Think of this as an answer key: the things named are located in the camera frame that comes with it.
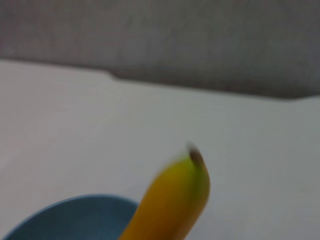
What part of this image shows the blue plastic bowl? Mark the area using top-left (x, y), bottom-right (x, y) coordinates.
top-left (1, 194), bottom-right (140, 240)

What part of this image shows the yellow banana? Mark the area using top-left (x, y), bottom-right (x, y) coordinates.
top-left (118, 141), bottom-right (211, 240)

